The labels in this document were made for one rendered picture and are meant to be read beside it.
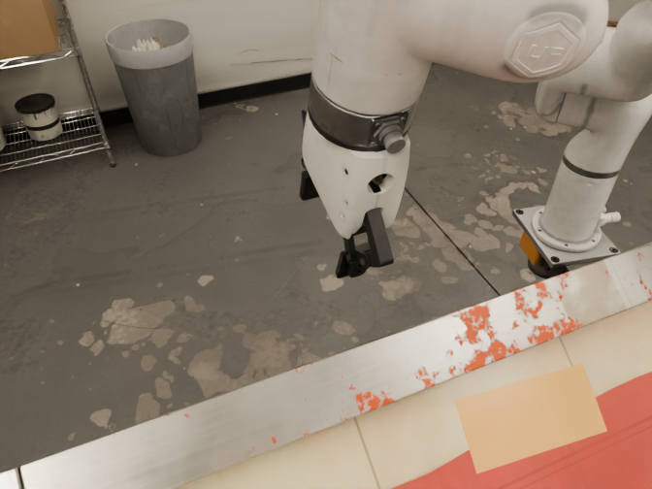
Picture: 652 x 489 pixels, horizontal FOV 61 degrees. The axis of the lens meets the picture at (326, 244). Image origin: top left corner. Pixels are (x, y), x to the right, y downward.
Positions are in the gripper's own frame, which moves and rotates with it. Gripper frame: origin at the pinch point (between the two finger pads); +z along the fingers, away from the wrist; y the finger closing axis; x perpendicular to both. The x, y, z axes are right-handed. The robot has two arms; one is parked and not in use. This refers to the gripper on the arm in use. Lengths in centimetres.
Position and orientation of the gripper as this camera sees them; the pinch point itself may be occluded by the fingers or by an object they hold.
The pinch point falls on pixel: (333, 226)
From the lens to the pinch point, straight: 52.2
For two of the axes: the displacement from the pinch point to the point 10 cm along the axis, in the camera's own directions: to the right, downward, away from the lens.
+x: -9.2, 2.6, -2.9
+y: -3.7, -8.1, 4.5
